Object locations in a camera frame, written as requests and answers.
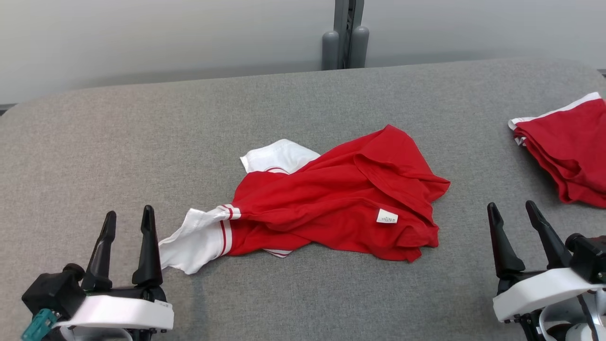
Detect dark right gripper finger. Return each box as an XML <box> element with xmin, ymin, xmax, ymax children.
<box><xmin>487</xmin><ymin>202</ymin><xmax>526</xmax><ymax>280</ymax></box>
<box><xmin>526</xmin><ymin>200</ymin><xmax>571</xmax><ymax>270</ymax></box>

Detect grey metal partition post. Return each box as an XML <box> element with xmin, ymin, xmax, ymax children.
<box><xmin>322</xmin><ymin>0</ymin><xmax>370</xmax><ymax>71</ymax></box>

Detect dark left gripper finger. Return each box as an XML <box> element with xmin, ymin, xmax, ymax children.
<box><xmin>132</xmin><ymin>205</ymin><xmax>164</xmax><ymax>287</ymax></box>
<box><xmin>81</xmin><ymin>211</ymin><xmax>117</xmax><ymax>292</ymax></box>

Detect red jersey with white sleeves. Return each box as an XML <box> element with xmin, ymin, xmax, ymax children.
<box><xmin>159</xmin><ymin>125</ymin><xmax>451</xmax><ymax>275</ymax></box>

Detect thin black cable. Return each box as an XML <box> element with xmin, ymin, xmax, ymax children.
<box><xmin>578</xmin><ymin>294</ymin><xmax>598</xmax><ymax>341</ymax></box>

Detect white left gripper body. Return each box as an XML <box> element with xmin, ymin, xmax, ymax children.
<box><xmin>57</xmin><ymin>284</ymin><xmax>175</xmax><ymax>341</ymax></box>

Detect black cable with teal plug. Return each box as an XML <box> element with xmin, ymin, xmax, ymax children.
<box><xmin>20</xmin><ymin>308</ymin><xmax>60</xmax><ymax>341</ymax></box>

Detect red shorts with white trim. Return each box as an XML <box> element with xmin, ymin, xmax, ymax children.
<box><xmin>508</xmin><ymin>92</ymin><xmax>606</xmax><ymax>209</ymax></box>

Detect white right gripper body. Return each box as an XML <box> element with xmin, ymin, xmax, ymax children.
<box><xmin>492</xmin><ymin>268</ymin><xmax>606</xmax><ymax>327</ymax></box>

